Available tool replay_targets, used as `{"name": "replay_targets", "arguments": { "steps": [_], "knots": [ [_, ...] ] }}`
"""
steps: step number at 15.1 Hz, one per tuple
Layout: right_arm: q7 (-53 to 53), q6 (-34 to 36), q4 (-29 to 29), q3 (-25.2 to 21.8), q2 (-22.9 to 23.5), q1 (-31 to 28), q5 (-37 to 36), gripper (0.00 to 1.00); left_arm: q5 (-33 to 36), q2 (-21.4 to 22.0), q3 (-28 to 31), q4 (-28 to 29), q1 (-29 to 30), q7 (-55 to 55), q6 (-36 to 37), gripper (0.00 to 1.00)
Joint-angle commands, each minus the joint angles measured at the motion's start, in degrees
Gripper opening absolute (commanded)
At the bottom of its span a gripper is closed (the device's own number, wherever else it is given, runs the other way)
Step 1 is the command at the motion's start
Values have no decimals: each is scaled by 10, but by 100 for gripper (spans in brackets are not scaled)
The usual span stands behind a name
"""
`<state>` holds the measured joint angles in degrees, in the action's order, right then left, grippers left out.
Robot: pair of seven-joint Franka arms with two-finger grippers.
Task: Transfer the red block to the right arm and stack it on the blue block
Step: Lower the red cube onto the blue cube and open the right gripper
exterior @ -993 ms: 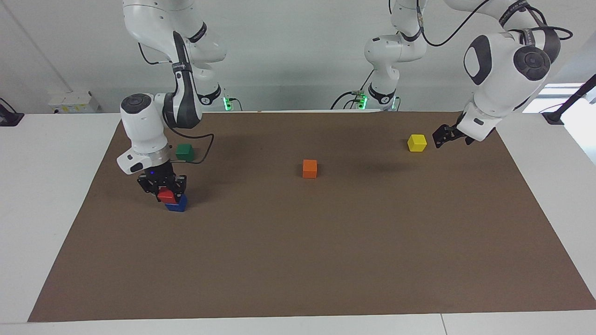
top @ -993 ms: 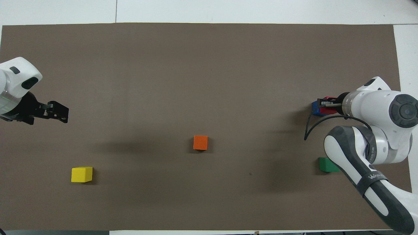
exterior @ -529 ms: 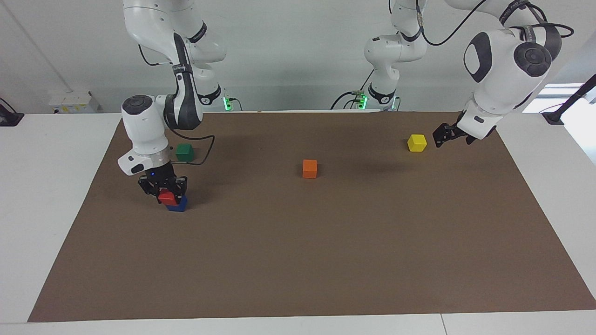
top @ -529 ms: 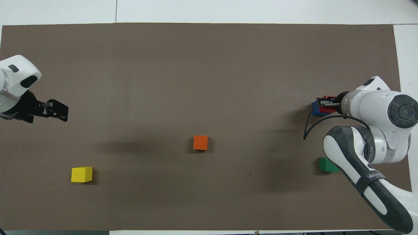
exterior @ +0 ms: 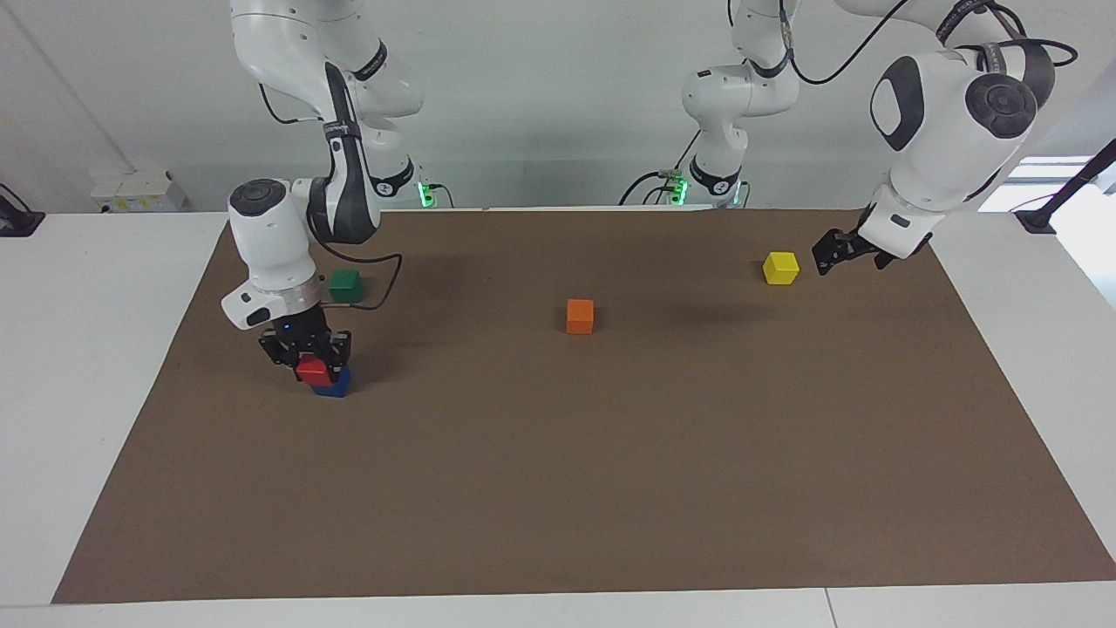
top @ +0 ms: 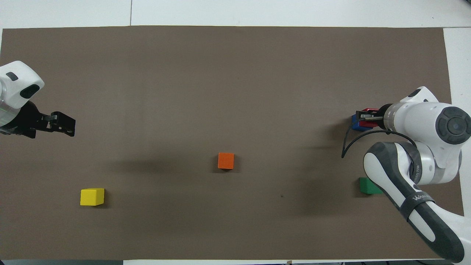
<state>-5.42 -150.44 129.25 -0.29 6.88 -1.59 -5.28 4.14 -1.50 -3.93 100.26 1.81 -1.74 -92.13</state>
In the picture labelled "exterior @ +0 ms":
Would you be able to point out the black angled stand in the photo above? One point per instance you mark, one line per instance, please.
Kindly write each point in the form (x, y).
(1037, 218)

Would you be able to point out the red wooden block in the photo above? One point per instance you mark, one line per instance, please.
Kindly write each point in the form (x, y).
(314, 371)

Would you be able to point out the green wooden block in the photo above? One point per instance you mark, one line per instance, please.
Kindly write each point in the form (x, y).
(345, 286)

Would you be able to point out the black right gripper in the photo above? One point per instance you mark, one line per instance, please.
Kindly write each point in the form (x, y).
(303, 333)

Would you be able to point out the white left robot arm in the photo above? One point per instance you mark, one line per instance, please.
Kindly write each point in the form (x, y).
(950, 131)

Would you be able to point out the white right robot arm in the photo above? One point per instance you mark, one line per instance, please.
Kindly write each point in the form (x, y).
(270, 244)

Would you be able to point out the yellow wooden block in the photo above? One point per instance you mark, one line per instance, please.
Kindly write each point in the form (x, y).
(780, 269)

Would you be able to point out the blue wooden block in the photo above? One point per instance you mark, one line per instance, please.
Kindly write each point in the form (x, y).
(336, 388)

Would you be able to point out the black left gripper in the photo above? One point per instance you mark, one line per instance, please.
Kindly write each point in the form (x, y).
(854, 242)

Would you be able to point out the brown table mat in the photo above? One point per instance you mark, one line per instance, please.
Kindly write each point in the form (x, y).
(610, 471)

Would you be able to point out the black table clamp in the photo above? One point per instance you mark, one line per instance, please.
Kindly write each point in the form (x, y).
(17, 222)

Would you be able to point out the orange wooden block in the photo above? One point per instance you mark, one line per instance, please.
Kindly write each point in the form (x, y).
(580, 317)

